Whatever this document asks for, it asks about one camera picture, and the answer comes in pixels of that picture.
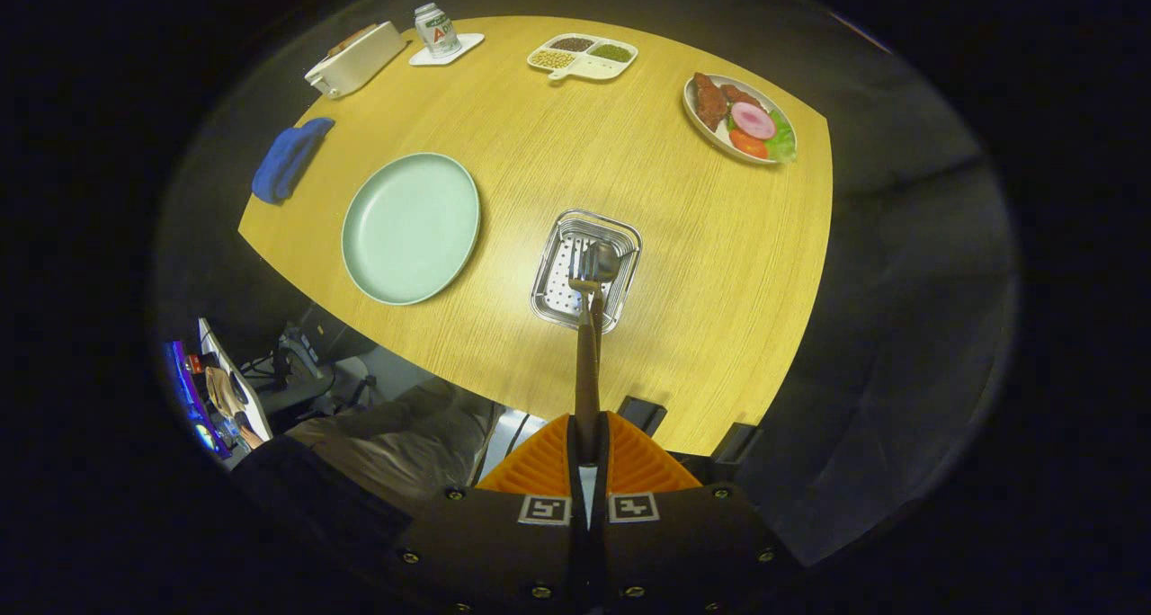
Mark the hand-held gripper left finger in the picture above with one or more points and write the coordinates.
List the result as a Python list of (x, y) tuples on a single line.
[(572, 485)]

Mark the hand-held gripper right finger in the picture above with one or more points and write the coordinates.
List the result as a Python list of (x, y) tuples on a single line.
[(604, 485)]

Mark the person's leg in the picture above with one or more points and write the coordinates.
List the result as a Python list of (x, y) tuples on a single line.
[(405, 444)]

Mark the pale green plate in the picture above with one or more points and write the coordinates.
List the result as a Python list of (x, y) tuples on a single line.
[(409, 228)]

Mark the black backdrop cloth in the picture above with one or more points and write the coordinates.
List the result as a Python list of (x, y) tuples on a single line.
[(899, 327)]

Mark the red tomato slice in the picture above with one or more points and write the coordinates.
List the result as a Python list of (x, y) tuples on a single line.
[(748, 144)]

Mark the computer monitor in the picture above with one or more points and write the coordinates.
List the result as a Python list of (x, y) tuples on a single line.
[(211, 390)]

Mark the white food plate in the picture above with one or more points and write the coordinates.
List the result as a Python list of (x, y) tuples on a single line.
[(697, 116)]

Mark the green lettuce leaf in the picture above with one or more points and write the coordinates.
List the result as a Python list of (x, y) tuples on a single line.
[(784, 138)]

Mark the pink round food slice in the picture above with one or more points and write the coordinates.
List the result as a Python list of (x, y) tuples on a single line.
[(753, 120)]

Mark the brown meat pieces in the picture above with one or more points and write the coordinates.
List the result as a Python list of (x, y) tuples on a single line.
[(710, 101)]

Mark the white divided bean dish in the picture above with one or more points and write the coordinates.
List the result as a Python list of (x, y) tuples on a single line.
[(584, 65)]

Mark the blue folded towel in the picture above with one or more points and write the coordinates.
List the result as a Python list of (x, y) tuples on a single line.
[(289, 161)]

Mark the white square coaster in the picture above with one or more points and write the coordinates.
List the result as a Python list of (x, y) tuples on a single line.
[(468, 47)]

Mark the white toaster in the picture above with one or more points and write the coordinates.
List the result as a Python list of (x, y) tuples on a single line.
[(360, 62)]

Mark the small drink bottle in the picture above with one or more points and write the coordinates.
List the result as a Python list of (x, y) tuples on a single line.
[(438, 31)]

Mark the brown toast slice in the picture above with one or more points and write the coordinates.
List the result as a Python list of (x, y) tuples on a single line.
[(352, 38)]

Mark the black table bracket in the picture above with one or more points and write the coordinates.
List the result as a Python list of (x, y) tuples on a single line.
[(640, 415), (737, 441)]

